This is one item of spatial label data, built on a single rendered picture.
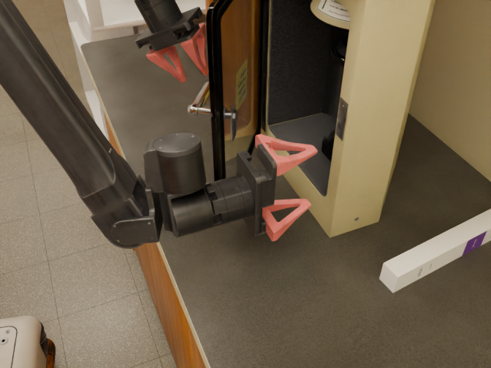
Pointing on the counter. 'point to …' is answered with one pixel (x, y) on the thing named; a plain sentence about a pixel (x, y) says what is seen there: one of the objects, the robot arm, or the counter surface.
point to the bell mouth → (331, 12)
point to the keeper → (341, 118)
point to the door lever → (201, 102)
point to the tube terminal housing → (367, 111)
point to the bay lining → (299, 61)
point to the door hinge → (264, 63)
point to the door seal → (222, 78)
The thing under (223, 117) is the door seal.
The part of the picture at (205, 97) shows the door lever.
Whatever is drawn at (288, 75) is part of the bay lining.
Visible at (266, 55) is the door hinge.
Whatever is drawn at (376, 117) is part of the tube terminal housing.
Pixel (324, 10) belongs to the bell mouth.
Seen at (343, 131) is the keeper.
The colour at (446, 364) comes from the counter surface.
